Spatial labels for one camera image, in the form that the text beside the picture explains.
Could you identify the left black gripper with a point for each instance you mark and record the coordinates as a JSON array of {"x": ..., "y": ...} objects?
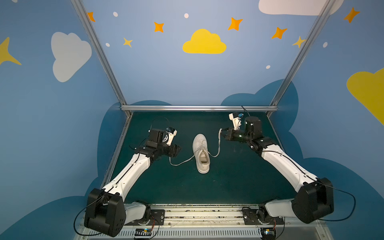
[{"x": 171, "y": 150}]

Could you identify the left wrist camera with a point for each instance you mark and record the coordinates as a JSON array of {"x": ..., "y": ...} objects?
[{"x": 160, "y": 137}]

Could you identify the aluminium frame post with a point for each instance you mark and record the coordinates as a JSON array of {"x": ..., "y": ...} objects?
[
  {"x": 87, "y": 24},
  {"x": 304, "y": 50}
]

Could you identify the white sneaker shoe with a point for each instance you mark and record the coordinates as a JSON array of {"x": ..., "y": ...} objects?
[{"x": 201, "y": 154}]

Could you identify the green table mat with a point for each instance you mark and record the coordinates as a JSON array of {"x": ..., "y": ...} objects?
[{"x": 237, "y": 176}]

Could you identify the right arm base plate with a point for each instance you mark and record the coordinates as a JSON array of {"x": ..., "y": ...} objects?
[{"x": 259, "y": 217}]

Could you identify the green circuit board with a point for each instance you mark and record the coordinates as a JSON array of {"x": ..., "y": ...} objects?
[
  {"x": 268, "y": 234},
  {"x": 142, "y": 233}
]

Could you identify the right aluminium frame post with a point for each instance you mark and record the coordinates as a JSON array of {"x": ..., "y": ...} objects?
[{"x": 304, "y": 50}]

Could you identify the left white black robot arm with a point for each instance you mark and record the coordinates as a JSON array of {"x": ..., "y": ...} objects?
[{"x": 105, "y": 211}]

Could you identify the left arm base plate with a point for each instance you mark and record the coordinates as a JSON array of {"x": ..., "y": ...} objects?
[{"x": 156, "y": 217}]

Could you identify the right green circuit board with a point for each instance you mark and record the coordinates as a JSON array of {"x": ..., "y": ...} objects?
[{"x": 268, "y": 234}]

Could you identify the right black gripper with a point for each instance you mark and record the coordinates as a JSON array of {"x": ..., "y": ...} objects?
[{"x": 229, "y": 134}]

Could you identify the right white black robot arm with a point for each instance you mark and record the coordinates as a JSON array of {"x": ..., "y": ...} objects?
[{"x": 315, "y": 197}]

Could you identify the left green circuit board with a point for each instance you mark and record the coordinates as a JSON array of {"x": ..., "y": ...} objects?
[{"x": 142, "y": 233}]

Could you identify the horizontal aluminium frame bar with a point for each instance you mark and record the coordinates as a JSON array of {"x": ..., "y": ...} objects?
[{"x": 171, "y": 108}]

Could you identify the left aluminium frame post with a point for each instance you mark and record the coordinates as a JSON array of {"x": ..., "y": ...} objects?
[{"x": 87, "y": 24}]

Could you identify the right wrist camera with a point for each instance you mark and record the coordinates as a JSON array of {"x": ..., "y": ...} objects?
[{"x": 236, "y": 119}]

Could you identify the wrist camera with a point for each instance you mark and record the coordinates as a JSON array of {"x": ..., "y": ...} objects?
[
  {"x": 236, "y": 119},
  {"x": 160, "y": 137}
]

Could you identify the aluminium rail base frame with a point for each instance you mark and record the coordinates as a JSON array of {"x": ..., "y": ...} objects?
[{"x": 222, "y": 222}]

